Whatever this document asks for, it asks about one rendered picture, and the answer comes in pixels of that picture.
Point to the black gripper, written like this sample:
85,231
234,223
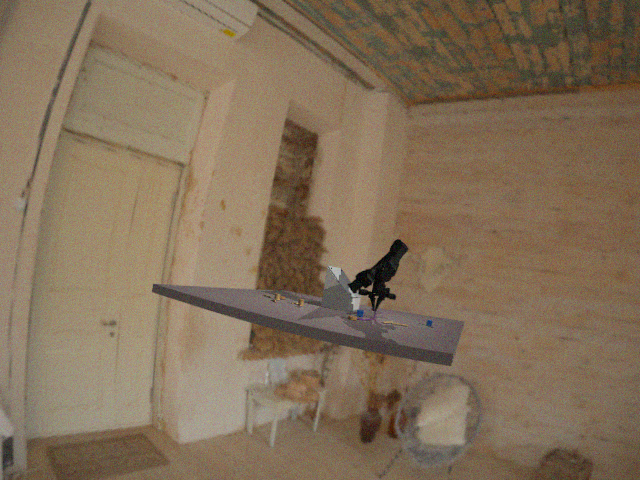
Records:
372,295

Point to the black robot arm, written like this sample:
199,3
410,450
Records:
389,262

